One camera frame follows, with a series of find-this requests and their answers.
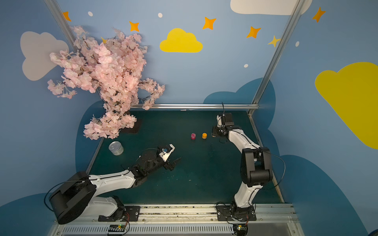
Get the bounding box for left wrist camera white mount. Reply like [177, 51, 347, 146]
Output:
[158, 144, 175, 162]

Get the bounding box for pink cherry blossom tree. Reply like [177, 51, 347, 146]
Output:
[48, 26, 165, 140]

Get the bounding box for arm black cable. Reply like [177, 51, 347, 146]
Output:
[43, 147, 161, 213]
[220, 102, 286, 191]

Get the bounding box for electronics board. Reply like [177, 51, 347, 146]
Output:
[106, 224, 127, 236]
[232, 224, 248, 236]

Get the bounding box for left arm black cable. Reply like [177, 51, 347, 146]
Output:
[43, 147, 161, 213]

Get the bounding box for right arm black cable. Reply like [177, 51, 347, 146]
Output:
[220, 102, 286, 191]

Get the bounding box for right electronics board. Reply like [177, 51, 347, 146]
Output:
[232, 224, 248, 236]

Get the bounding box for horizontal aluminium frame bar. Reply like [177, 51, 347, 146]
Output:
[150, 103, 259, 110]

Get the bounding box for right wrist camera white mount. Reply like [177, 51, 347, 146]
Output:
[217, 115, 223, 127]

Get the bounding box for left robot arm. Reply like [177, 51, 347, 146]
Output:
[49, 144, 178, 225]

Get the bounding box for silver metal can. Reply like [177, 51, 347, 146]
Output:
[108, 141, 124, 156]

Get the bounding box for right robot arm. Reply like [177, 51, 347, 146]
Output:
[212, 113, 273, 215]

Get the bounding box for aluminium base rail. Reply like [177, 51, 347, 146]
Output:
[49, 203, 304, 236]

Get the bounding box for left aluminium frame post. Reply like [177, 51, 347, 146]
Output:
[44, 0, 77, 51]

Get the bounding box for right aluminium frame post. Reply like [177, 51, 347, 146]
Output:
[248, 0, 306, 118]

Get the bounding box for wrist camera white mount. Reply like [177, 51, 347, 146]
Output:
[217, 115, 223, 127]
[158, 144, 175, 162]

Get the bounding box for aluminium frame post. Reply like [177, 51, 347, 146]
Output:
[44, 0, 77, 51]
[248, 0, 306, 118]

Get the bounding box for left electronics board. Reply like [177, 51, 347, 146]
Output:
[106, 224, 127, 236]

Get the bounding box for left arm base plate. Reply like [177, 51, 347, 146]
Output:
[98, 206, 141, 222]

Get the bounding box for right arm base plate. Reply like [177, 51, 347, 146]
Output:
[215, 204, 257, 222]

